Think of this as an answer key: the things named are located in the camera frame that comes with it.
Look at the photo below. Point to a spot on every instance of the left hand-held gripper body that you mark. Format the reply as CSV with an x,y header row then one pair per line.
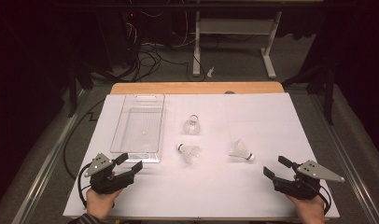
x,y
111,182

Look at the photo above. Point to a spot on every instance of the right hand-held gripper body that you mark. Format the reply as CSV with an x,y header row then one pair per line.
x,y
299,188

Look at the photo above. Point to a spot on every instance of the person's left hand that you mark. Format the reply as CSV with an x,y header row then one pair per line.
x,y
100,203

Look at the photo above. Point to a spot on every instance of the white metal stand frame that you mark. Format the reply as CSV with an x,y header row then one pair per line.
x,y
234,26

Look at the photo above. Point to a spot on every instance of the metal floor rail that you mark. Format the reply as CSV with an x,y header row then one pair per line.
x,y
44,174
349,174

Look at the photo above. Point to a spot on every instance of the black tripod stand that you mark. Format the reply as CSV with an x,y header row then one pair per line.
x,y
329,99
73,93

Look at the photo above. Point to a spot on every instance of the white shuttlecock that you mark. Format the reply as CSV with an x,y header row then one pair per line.
x,y
240,150
189,152
191,126

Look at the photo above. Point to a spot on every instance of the dark computer tower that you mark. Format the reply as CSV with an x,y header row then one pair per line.
x,y
116,37

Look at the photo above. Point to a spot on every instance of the small white floor object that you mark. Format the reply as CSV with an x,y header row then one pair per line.
x,y
210,72

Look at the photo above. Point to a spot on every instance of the clear plastic tray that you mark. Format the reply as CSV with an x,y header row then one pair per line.
x,y
141,130

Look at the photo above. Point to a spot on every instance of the person's right hand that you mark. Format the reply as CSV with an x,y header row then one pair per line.
x,y
310,211

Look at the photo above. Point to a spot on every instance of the white table mat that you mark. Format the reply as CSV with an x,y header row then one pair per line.
x,y
209,186

